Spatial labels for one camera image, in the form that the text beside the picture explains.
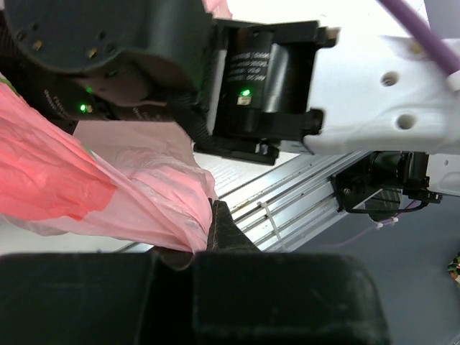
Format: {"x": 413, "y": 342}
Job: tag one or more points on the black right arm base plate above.
{"x": 384, "y": 185}

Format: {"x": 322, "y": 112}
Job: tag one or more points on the aluminium table edge rail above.
{"x": 280, "y": 208}

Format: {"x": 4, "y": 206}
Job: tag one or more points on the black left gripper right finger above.
{"x": 244, "y": 296}

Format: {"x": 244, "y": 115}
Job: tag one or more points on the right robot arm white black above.
{"x": 244, "y": 90}

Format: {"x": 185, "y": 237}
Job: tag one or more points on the pink plastic bag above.
{"x": 130, "y": 180}

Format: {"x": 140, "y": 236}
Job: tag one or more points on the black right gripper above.
{"x": 109, "y": 60}

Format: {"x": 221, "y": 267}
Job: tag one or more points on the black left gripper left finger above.
{"x": 116, "y": 298}

